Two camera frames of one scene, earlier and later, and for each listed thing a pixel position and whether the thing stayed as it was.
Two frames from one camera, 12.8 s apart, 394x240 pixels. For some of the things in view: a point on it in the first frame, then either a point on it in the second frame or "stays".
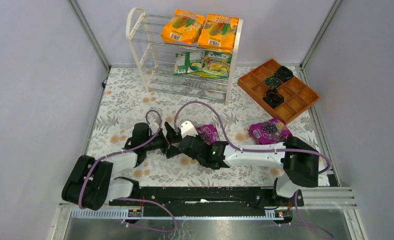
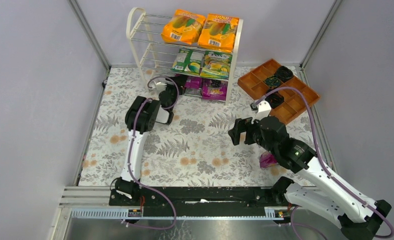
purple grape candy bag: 208,133 → 214,89
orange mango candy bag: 186,27 stays
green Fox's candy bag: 216,64 stays
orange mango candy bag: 218,32 stays
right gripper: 185,145 → 247,133
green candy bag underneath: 186,62 stays
